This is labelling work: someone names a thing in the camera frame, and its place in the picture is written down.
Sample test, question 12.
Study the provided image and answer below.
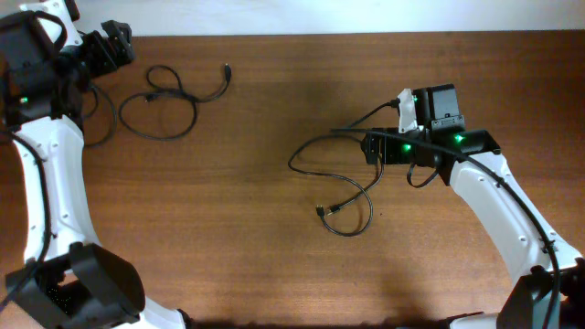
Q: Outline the black USB cable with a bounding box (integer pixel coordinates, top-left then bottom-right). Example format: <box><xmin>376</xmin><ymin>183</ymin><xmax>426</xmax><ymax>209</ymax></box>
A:
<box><xmin>81</xmin><ymin>81</ymin><xmax>119</xmax><ymax>149</ymax></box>

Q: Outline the right camera cable black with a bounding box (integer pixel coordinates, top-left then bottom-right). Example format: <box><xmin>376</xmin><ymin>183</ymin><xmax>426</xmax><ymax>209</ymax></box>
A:
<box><xmin>344</xmin><ymin>116</ymin><xmax>580</xmax><ymax>328</ymax></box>

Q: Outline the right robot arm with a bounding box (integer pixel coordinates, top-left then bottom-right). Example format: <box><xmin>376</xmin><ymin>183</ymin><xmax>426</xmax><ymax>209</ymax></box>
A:
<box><xmin>361</xmin><ymin>84</ymin><xmax>584</xmax><ymax>328</ymax></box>

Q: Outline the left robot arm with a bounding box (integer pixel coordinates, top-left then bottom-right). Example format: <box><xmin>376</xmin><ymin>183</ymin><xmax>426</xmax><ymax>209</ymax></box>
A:
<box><xmin>1</xmin><ymin>8</ymin><xmax>191</xmax><ymax>328</ymax></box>

